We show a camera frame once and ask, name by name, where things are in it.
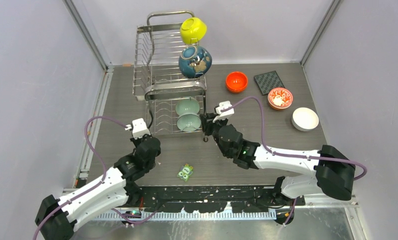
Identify white bowl red pattern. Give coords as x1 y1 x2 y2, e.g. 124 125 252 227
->
267 87 294 106

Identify orange plastic bowl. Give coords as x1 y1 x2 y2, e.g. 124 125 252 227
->
225 71 248 89
227 87 246 94

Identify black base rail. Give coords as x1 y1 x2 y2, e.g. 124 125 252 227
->
122 185 293 213

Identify green owl puzzle piece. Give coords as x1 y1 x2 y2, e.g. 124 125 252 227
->
177 163 194 182

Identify dark blue ceramic bowl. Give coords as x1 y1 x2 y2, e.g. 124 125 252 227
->
178 45 213 79

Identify pale green ceramic bowl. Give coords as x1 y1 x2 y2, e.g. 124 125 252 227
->
175 97 200 116

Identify dark grey studded baseplate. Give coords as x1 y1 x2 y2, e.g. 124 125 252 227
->
253 70 285 96

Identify plain white bowl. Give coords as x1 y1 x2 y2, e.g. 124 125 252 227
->
291 107 320 132

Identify yellow bowl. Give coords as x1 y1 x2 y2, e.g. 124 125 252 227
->
180 17 208 45

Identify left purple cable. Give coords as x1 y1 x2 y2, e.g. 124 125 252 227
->
32 115 158 240

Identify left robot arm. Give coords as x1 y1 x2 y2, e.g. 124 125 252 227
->
33 135 161 240

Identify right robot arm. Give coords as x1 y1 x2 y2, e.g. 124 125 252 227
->
200 113 356 205

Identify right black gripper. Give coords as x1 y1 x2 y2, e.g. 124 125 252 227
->
200 113 230 158

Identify white plate in rack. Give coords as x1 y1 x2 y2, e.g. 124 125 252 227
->
176 113 202 132

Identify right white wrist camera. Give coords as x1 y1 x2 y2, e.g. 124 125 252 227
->
212 101 235 123

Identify metal two-tier dish rack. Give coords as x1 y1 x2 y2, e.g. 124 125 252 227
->
132 10 207 135

